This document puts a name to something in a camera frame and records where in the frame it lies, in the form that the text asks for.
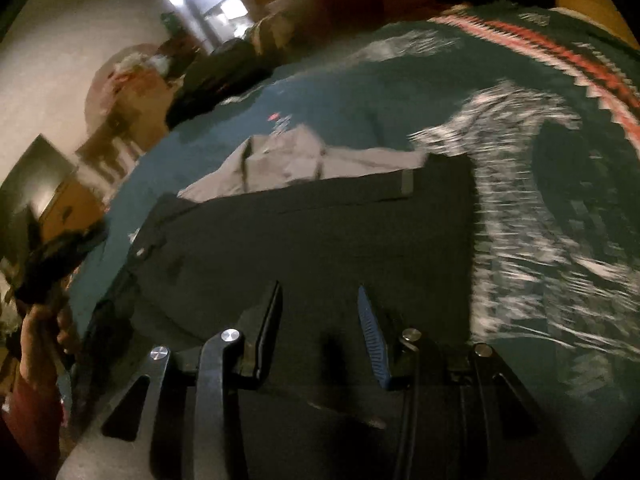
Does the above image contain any round pink tabletop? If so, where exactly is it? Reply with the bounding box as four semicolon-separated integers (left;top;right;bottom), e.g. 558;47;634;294
85;42;172;132

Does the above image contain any dark green printed blanket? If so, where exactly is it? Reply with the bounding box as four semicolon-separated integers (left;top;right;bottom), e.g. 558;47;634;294
70;0;640;480

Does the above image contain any heap of pale bags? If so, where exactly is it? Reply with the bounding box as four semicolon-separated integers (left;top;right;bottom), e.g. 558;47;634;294
114;52;173;77

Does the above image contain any person's left hand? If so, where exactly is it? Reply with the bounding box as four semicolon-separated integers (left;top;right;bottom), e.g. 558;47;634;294
19;302;82;397

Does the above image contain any open doorway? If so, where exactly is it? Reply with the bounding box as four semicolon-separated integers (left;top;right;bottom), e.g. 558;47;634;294
160;0;257;52

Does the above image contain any dark wooden rack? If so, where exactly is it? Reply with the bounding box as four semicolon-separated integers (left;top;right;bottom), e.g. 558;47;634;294
75;115;147;182

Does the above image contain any person's left forearm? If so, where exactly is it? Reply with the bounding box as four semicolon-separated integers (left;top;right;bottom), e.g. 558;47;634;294
0;372;67;480

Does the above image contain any cardboard box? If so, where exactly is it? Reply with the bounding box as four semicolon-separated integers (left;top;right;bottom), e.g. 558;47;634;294
107;67;172;127

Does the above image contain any black cloth heap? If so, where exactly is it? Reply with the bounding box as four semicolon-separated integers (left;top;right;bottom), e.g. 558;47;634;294
165;37;277;129

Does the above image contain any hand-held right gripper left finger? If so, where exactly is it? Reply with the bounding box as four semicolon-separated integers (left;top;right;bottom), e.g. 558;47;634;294
56;281;284;480

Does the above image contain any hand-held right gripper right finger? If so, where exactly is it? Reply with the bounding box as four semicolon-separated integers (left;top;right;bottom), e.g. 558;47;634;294
357;286;585;480

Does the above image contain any black and grey garment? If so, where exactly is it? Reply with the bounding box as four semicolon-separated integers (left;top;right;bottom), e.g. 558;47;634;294
65;125;479;480

